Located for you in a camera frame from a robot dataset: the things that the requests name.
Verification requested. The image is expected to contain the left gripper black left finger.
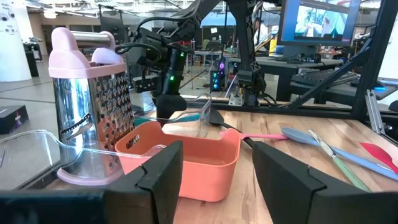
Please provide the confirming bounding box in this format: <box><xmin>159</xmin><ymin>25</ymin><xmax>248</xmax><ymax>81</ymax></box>
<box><xmin>0</xmin><ymin>140</ymin><xmax>184</xmax><ymax>224</ymax></box>

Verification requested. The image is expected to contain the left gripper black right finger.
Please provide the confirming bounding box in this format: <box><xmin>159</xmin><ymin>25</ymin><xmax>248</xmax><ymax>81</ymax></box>
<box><xmin>252</xmin><ymin>141</ymin><xmax>398</xmax><ymax>224</ymax></box>

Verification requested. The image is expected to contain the teal silicone spatula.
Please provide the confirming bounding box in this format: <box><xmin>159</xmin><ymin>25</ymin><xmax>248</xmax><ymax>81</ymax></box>
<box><xmin>135</xmin><ymin>113</ymin><xmax>201</xmax><ymax>127</ymax></box>

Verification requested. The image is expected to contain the grey-blue silicone spoon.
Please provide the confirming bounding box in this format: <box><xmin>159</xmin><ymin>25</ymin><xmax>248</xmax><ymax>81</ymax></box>
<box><xmin>281</xmin><ymin>126</ymin><xmax>398</xmax><ymax>182</ymax></box>

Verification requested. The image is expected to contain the pink silicone spatula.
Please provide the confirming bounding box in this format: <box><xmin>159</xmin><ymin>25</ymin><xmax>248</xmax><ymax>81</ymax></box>
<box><xmin>218</xmin><ymin>128</ymin><xmax>289</xmax><ymax>141</ymax></box>

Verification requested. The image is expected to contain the green-handled table knife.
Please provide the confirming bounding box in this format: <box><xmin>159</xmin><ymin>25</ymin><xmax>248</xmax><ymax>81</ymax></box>
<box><xmin>307</xmin><ymin>129</ymin><xmax>373</xmax><ymax>193</ymax></box>

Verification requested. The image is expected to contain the black plastic serving spoon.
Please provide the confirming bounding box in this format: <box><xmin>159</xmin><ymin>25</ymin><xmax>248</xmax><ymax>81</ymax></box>
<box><xmin>207</xmin><ymin>107</ymin><xmax>259</xmax><ymax>149</ymax></box>

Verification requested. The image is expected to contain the red silicone spatula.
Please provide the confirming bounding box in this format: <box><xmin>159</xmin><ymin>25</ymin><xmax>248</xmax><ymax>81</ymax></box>
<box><xmin>359</xmin><ymin>142</ymin><xmax>398</xmax><ymax>174</ymax></box>

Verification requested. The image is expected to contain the clear plastic storage bin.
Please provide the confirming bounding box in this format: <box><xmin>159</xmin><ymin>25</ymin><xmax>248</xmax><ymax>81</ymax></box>
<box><xmin>133</xmin><ymin>92</ymin><xmax>213</xmax><ymax>139</ymax></box>
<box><xmin>0</xmin><ymin>129</ymin><xmax>167</xmax><ymax>191</ymax></box>

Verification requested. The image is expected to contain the orange plastic bin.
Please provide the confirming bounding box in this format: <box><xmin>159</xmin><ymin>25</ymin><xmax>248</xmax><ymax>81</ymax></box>
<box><xmin>114</xmin><ymin>120</ymin><xmax>242</xmax><ymax>203</ymax></box>

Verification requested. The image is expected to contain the computer tower with lights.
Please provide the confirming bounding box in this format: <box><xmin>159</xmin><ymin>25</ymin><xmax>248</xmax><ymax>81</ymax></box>
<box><xmin>210</xmin><ymin>57</ymin><xmax>228</xmax><ymax>93</ymax></box>

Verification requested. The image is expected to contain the pink steel box grater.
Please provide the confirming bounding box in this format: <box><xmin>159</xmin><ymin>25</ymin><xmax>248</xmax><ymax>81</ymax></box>
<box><xmin>48</xmin><ymin>27</ymin><xmax>136</xmax><ymax>187</ymax></box>

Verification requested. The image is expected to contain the black computer keyboard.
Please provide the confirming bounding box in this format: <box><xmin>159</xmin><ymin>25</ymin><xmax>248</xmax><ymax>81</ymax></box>
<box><xmin>290</xmin><ymin>68</ymin><xmax>359</xmax><ymax>88</ymax></box>

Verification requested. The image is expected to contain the black computer desk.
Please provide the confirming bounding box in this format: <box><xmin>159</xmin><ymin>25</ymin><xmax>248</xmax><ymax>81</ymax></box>
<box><xmin>254</xmin><ymin>55</ymin><xmax>398</xmax><ymax>103</ymax></box>

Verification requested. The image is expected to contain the black box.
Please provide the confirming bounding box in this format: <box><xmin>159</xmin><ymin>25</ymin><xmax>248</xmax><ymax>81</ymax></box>
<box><xmin>0</xmin><ymin>105</ymin><xmax>29</xmax><ymax>135</ymax></box>

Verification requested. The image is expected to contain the white column with devices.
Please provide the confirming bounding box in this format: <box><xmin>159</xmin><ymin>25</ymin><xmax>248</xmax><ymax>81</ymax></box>
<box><xmin>0</xmin><ymin>0</ymin><xmax>32</xmax><ymax>82</ymax></box>

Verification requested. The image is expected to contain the computer monitor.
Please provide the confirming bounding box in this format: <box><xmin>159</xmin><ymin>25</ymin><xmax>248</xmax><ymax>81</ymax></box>
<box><xmin>277</xmin><ymin>0</ymin><xmax>362</xmax><ymax>47</ymax></box>

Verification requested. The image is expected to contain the silver metal bracket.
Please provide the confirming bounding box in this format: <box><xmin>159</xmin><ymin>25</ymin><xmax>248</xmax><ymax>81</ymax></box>
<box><xmin>365</xmin><ymin>89</ymin><xmax>386</xmax><ymax>135</ymax></box>

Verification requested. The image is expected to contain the black aluminium table frame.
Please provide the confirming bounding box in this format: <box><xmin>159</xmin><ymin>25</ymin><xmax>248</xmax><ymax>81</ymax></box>
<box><xmin>183</xmin><ymin>0</ymin><xmax>398</xmax><ymax>139</ymax></box>

